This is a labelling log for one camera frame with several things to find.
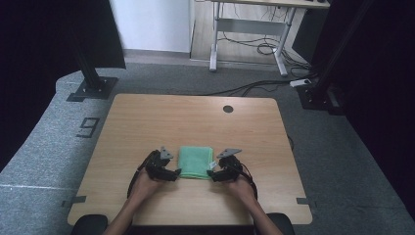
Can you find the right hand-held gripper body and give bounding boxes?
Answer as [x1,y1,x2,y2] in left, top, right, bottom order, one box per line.
[216,148,243,182]

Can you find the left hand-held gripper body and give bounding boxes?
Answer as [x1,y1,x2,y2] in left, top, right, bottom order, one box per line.
[145,146,174,180]

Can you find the green microfibre towel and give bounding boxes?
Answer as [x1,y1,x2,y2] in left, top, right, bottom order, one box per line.
[177,145,217,181]

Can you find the person's left hand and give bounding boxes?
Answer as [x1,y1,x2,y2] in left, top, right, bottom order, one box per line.
[128,169,164,205]

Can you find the person's right hand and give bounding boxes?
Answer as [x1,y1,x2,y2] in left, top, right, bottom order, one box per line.
[226,177,258,207]

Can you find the grey tape strip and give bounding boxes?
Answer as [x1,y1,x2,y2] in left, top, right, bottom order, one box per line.
[61,195,88,209]
[296,197,318,209]

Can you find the black metal stand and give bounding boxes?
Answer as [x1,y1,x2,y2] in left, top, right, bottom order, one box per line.
[66,48,119,103]
[295,0,375,116]

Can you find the white power strip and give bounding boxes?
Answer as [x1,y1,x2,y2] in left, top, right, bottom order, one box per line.
[289,77,313,88]

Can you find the dark cabinet under desk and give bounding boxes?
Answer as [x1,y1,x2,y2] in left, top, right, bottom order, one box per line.
[291,7,328,65]

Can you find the black curtain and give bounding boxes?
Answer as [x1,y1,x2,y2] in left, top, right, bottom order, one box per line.
[309,0,415,220]
[0,0,127,171]

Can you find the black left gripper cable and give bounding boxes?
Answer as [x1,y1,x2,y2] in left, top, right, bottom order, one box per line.
[126,150,161,200]

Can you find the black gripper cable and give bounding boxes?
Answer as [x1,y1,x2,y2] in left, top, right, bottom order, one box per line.
[126,150,161,200]
[233,159,259,201]

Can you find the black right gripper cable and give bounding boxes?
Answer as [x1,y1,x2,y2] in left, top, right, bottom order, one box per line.
[233,159,259,201]

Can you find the black floor cable bundle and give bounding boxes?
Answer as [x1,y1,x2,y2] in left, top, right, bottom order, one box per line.
[199,79,295,98]

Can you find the coiled black cables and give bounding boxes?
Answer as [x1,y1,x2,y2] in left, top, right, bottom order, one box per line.
[217,33,311,71]

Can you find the white frame desk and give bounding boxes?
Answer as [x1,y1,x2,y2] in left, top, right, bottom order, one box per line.
[195,0,331,78]

